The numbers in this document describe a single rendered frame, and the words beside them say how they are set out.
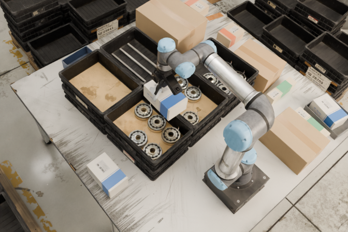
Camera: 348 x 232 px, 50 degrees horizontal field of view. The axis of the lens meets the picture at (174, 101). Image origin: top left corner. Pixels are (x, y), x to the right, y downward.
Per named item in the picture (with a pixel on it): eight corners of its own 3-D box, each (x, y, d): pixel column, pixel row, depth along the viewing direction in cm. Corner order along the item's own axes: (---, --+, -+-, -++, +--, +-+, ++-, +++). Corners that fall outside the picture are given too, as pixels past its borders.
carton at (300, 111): (326, 138, 229) (330, 133, 224) (320, 143, 226) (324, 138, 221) (296, 112, 239) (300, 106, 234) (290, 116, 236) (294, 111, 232)
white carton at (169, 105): (186, 109, 190) (188, 98, 183) (168, 121, 185) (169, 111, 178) (161, 84, 198) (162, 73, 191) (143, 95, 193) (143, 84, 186)
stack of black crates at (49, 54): (73, 41, 335) (69, 22, 316) (92, 61, 323) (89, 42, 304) (32, 61, 318) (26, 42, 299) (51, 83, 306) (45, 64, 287)
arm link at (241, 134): (241, 178, 186) (273, 122, 141) (219, 196, 180) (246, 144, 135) (224, 161, 191) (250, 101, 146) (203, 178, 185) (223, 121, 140)
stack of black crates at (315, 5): (333, 47, 357) (356, 10, 320) (312, 62, 343) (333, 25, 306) (298, 22, 374) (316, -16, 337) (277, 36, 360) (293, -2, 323)
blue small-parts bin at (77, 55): (87, 52, 254) (86, 45, 249) (101, 64, 249) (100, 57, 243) (62, 67, 245) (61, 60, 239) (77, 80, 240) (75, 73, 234)
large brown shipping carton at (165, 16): (203, 40, 270) (207, 18, 254) (175, 60, 256) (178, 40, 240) (164, 12, 285) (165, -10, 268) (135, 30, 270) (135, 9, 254)
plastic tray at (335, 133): (354, 125, 236) (358, 121, 232) (334, 140, 228) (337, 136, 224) (323, 96, 248) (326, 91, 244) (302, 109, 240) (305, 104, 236)
